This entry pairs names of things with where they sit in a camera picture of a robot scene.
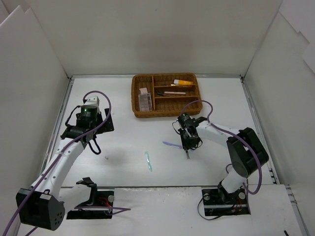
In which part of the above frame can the purple eyebrow razor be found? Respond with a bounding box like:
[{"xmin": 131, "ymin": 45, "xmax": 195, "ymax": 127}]
[{"xmin": 162, "ymin": 141, "xmax": 183, "ymax": 149}]

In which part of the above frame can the clear mauve eyeshadow palette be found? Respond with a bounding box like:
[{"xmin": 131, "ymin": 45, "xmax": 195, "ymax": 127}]
[{"xmin": 138, "ymin": 93, "xmax": 153, "ymax": 112}]

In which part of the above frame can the mint green eyebrow razor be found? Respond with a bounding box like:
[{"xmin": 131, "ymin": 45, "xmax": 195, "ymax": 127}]
[{"xmin": 145, "ymin": 151, "xmax": 153, "ymax": 172}]

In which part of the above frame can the pink rectangular compact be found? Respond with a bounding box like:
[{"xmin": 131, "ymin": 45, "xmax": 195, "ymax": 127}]
[{"xmin": 139, "ymin": 88, "xmax": 148, "ymax": 95}]

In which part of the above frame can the pink makeup pen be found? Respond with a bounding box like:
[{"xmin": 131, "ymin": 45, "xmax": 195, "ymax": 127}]
[{"xmin": 164, "ymin": 91, "xmax": 186, "ymax": 95}]

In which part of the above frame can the orange sunscreen tube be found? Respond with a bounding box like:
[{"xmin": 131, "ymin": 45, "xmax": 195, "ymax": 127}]
[{"xmin": 173, "ymin": 79, "xmax": 193, "ymax": 86}]

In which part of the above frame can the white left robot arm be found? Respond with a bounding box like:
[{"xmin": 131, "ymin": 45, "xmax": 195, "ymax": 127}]
[{"xmin": 16, "ymin": 96, "xmax": 114, "ymax": 231}]

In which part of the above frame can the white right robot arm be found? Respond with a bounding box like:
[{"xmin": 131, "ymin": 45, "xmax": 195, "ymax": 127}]
[{"xmin": 177, "ymin": 113, "xmax": 269, "ymax": 203}]

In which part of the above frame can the brown wicker divided tray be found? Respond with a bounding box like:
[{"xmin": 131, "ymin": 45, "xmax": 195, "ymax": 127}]
[{"xmin": 131, "ymin": 73, "xmax": 202, "ymax": 118}]

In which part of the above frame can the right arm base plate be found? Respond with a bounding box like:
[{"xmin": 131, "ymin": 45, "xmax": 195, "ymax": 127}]
[{"xmin": 198, "ymin": 187, "xmax": 251, "ymax": 219}]

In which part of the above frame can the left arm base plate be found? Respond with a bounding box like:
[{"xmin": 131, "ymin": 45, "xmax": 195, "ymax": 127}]
[{"xmin": 66, "ymin": 190, "xmax": 114, "ymax": 220}]

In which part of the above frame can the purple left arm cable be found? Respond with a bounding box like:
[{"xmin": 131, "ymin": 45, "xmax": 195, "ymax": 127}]
[{"xmin": 1, "ymin": 90, "xmax": 131, "ymax": 236}]

